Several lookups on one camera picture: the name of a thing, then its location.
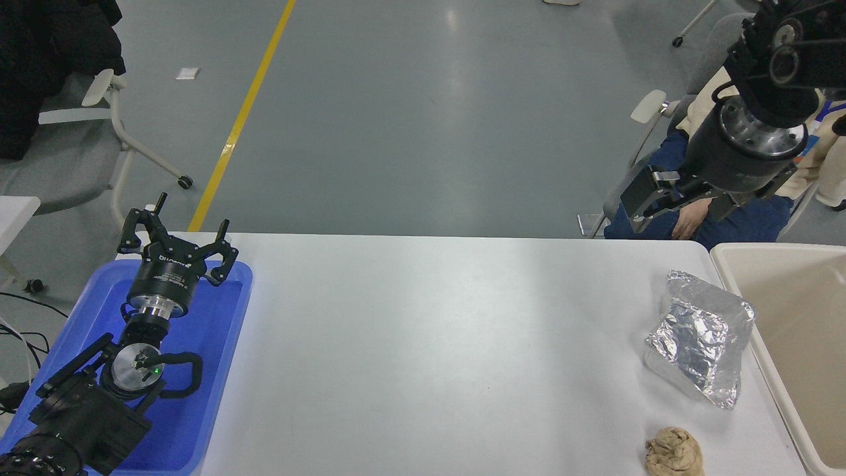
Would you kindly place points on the person's hand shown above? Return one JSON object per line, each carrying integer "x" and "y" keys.
{"x": 691, "y": 221}

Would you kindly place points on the black padded coat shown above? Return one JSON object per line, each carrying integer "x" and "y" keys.
{"x": 46, "y": 59}

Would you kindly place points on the grey white office chair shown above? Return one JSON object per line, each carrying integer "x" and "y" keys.
{"x": 66, "y": 165}

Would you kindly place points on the crumpled tan paper ball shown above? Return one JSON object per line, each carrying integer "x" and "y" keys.
{"x": 674, "y": 453}

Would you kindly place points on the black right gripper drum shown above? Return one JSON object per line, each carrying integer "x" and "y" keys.
{"x": 727, "y": 165}

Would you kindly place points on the small white side table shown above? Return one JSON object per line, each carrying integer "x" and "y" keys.
{"x": 16, "y": 211}

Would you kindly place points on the white paper scrap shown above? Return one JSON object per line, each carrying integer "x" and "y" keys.
{"x": 188, "y": 73}

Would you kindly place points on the person's forearm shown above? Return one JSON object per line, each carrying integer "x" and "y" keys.
{"x": 694, "y": 119}

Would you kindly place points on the large pale bin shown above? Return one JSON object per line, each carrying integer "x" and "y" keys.
{"x": 800, "y": 311}

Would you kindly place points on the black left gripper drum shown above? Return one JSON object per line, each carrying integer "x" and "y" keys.
{"x": 162, "y": 274}

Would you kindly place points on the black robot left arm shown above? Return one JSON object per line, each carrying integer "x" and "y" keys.
{"x": 79, "y": 416}

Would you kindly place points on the foil plate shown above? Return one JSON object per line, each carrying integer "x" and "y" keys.
{"x": 700, "y": 337}

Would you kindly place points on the blue plastic tray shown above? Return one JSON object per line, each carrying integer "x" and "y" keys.
{"x": 211, "y": 344}

